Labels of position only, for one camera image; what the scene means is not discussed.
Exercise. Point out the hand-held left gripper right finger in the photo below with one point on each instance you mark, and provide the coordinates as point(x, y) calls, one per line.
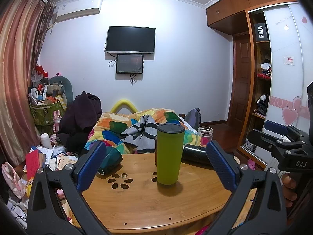
point(220, 166)

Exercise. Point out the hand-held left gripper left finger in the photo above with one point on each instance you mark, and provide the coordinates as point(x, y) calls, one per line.
point(94, 164)

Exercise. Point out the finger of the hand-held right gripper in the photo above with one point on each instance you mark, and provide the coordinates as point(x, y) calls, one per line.
point(261, 138)
point(276, 128)

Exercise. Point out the green cup with dark lid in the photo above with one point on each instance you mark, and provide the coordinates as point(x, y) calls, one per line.
point(170, 156)

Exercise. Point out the black cup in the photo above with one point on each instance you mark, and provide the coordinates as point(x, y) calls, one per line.
point(195, 153)

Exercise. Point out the person's right hand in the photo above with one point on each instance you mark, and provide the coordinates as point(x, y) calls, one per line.
point(289, 184)

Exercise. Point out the pile of papers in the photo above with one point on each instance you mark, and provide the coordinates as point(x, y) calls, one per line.
point(61, 160)

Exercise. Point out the clear glass jar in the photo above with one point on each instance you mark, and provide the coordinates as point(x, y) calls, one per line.
point(204, 137)

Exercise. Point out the colourful patchwork blanket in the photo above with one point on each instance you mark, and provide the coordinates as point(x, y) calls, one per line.
point(112, 129)

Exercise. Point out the dark clothing pile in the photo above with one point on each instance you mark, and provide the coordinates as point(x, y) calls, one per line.
point(78, 117)

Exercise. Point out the white sliding wardrobe door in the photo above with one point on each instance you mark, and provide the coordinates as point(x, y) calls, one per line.
point(288, 78)

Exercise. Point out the white bottle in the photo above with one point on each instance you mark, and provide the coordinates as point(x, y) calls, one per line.
point(46, 140)

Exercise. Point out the dark backpack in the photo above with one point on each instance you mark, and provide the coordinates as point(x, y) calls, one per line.
point(193, 118)

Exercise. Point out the pink bunny toy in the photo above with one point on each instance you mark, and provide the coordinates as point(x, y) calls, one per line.
point(56, 121)

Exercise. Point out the grey black striped cloth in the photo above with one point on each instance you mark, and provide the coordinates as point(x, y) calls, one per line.
point(140, 131)

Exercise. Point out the brown wooden door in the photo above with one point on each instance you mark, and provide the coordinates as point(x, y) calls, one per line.
point(240, 78)

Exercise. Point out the red box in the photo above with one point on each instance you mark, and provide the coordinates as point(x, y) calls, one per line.
point(33, 164)

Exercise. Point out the round wooden table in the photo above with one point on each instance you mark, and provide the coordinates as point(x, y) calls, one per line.
point(146, 200)

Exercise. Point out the yellow foam tube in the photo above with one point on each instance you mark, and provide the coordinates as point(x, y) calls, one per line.
point(122, 104)

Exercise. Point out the green storage bag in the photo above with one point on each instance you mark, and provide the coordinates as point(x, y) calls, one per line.
point(45, 113)

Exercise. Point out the grey green pillow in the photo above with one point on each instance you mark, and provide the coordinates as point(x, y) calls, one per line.
point(66, 88)

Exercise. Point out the pink plastic bag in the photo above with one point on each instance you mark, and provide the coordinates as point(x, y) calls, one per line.
point(13, 181)

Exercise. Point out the black box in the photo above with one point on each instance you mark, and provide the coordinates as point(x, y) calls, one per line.
point(261, 31)

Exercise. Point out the red paper bag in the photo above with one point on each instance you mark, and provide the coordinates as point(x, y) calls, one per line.
point(41, 71)

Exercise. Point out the striped pink curtain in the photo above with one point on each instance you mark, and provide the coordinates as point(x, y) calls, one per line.
point(17, 78)

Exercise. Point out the wooden wardrobe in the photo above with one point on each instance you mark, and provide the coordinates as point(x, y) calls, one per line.
point(227, 12)

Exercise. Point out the white air conditioner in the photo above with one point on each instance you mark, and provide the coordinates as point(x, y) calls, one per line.
point(78, 9)

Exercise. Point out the small wall monitor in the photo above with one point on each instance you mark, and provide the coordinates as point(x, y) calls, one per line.
point(129, 63)

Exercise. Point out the wall television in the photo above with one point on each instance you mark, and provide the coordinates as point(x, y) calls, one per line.
point(130, 40)

